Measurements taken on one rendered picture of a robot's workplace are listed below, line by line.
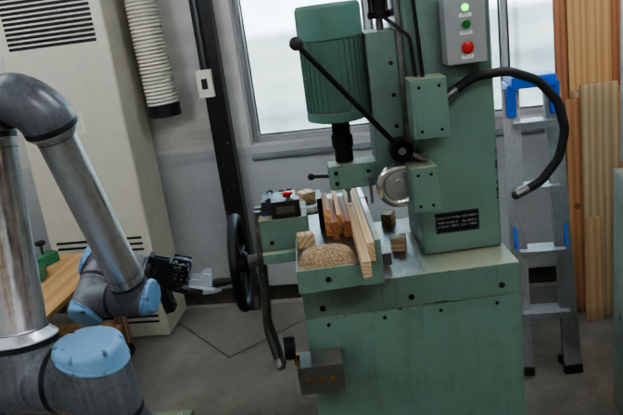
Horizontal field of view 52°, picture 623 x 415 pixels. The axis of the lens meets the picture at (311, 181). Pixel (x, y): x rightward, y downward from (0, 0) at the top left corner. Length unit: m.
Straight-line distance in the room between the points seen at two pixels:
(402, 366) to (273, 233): 0.50
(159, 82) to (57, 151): 1.64
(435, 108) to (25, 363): 1.10
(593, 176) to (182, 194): 1.96
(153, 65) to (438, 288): 1.83
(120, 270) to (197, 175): 1.75
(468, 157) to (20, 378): 1.19
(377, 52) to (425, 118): 0.22
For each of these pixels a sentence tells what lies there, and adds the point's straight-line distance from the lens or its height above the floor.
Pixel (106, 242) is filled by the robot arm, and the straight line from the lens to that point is 1.57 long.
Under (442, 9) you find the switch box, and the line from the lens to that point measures 1.63.
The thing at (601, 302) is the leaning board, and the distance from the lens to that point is 3.12.
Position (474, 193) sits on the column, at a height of 0.96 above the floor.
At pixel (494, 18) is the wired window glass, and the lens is 3.15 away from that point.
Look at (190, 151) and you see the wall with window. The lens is 3.28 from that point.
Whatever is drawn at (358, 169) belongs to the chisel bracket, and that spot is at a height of 1.05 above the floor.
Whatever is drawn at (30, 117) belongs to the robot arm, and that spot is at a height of 1.36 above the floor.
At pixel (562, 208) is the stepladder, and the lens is 2.58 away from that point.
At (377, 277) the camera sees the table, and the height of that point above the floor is 0.86.
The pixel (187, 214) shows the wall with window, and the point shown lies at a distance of 3.39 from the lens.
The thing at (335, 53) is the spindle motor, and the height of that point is 1.38.
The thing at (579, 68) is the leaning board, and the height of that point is 1.09.
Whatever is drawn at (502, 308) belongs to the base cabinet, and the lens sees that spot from 1.80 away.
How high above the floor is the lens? 1.52
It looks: 16 degrees down
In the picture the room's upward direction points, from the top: 8 degrees counter-clockwise
